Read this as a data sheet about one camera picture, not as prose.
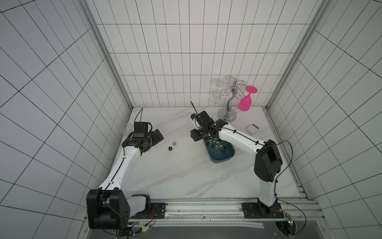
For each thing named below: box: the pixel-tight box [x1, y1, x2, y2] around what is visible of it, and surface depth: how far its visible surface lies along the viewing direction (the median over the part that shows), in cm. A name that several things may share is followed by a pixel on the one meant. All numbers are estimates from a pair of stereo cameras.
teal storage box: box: [202, 136, 235, 163], surface depth 97 cm
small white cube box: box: [245, 123, 260, 135], surface depth 107 cm
